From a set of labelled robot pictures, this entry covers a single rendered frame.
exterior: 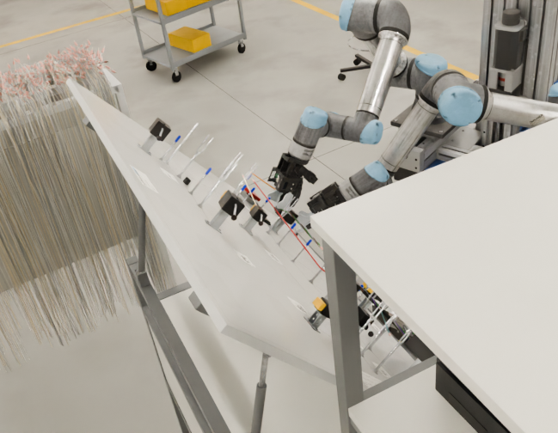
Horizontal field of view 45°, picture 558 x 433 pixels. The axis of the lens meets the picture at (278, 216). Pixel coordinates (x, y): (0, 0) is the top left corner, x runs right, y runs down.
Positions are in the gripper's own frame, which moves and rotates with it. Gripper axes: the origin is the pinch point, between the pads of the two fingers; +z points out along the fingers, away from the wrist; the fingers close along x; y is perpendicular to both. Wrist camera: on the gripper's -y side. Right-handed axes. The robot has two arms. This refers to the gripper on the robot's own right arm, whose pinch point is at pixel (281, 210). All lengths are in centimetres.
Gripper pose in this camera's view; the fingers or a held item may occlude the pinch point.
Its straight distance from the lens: 215.4
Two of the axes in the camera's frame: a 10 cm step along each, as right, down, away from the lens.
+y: -7.7, 0.0, -6.4
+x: 5.4, 5.4, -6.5
